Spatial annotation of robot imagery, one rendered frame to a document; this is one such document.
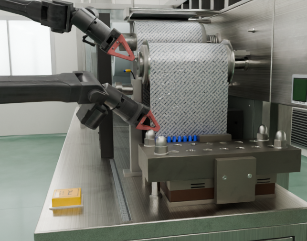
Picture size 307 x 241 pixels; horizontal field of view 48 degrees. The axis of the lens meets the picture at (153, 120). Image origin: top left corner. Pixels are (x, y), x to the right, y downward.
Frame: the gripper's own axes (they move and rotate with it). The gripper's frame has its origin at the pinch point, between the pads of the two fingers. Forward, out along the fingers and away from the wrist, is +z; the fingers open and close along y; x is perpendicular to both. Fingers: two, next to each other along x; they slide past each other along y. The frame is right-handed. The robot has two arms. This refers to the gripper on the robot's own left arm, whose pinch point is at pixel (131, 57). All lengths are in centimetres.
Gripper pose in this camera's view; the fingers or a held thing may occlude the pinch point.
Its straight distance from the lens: 103.3
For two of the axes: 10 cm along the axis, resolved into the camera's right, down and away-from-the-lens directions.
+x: 6.0, -8.0, -0.3
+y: 1.7, 1.6, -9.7
